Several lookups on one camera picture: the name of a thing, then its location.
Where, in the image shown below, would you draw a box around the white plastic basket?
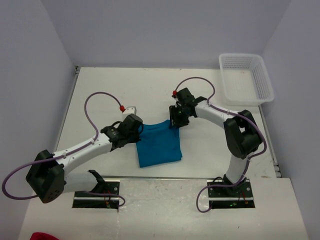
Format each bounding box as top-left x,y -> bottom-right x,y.
218,53 -> 275,107

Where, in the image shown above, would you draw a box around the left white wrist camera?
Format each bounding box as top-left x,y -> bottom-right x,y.
119,105 -> 137,120

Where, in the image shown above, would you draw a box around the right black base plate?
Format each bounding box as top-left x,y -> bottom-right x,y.
207,179 -> 256,210

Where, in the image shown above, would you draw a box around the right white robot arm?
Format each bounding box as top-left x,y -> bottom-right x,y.
169,88 -> 266,197

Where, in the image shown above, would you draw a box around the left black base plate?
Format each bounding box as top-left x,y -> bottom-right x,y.
72,180 -> 123,210

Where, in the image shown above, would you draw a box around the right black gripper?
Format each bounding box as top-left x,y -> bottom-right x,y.
169,105 -> 191,129

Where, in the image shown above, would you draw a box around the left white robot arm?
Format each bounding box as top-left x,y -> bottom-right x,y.
26,114 -> 144,204

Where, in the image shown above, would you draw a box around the blue t shirt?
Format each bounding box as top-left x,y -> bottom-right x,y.
136,119 -> 183,168

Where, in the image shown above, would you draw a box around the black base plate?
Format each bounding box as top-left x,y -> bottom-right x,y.
72,180 -> 123,210
207,179 -> 256,210

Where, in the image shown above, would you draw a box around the red cloth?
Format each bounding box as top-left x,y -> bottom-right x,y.
30,232 -> 59,240

